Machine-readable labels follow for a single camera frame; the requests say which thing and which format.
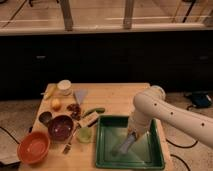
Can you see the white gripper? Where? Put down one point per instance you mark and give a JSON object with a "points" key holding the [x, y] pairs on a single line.
{"points": [[138, 124]]}

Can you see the blue-grey sponge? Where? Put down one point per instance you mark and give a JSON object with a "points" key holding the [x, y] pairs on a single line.
{"points": [[128, 142]]}

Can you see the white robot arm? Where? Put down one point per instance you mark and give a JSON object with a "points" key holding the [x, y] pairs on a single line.
{"points": [[150, 103]]}

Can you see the green cucumber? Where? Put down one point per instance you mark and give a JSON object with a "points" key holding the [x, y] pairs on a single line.
{"points": [[98, 110]]}

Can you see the white rectangular block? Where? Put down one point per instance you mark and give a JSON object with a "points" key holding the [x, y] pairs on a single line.
{"points": [[89, 119]]}

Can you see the light green cup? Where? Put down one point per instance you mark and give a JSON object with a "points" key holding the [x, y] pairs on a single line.
{"points": [[84, 135]]}

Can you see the dark red grape bunch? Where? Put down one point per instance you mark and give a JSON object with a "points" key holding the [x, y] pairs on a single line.
{"points": [[75, 111]]}

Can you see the grey-blue cone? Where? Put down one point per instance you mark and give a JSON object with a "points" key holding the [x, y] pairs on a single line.
{"points": [[80, 95]]}

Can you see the blue-black device on floor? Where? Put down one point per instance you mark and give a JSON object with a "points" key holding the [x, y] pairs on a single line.
{"points": [[200, 99]]}

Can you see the dark cabinet counter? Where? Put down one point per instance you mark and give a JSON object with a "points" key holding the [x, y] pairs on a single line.
{"points": [[175, 60]]}

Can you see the dark purple bowl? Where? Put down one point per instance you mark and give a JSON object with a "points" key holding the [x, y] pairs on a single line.
{"points": [[60, 128]]}

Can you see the white cup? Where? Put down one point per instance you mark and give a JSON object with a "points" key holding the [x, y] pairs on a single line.
{"points": [[64, 87]]}

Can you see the small dark cup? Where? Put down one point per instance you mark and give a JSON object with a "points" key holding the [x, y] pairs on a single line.
{"points": [[45, 117]]}

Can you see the yellow banana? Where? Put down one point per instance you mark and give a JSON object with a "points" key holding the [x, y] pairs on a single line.
{"points": [[46, 95]]}

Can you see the orange bowl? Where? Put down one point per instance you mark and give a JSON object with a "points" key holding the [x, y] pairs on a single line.
{"points": [[33, 148]]}

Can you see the fork with wooden handle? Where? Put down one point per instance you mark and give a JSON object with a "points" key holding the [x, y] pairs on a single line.
{"points": [[69, 143]]}

